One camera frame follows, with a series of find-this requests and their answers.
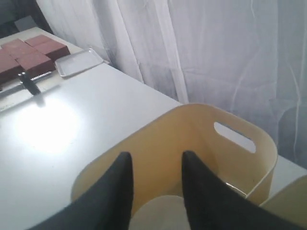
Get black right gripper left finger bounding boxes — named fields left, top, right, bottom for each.
left=32, top=152, right=133, bottom=230

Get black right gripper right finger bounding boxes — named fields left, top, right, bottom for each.
left=182, top=151, right=301, bottom=230

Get white plastic bowl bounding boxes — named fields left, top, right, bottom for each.
left=129, top=195, right=190, bottom=230

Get cream bin with circle mark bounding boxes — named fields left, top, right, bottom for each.
left=71, top=104, right=278, bottom=217

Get cream bin with triangle mark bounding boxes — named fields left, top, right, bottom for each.
left=260, top=175, right=307, bottom=207

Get silver metal tray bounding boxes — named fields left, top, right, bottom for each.
left=55, top=48, right=104, bottom=79

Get white curtain backdrop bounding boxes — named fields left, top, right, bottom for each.
left=38, top=0, right=307, bottom=167

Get brown brick blocks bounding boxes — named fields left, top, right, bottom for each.
left=0, top=35, right=71, bottom=85

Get black handled metal tool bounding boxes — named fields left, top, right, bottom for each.
left=0, top=71, right=57, bottom=99

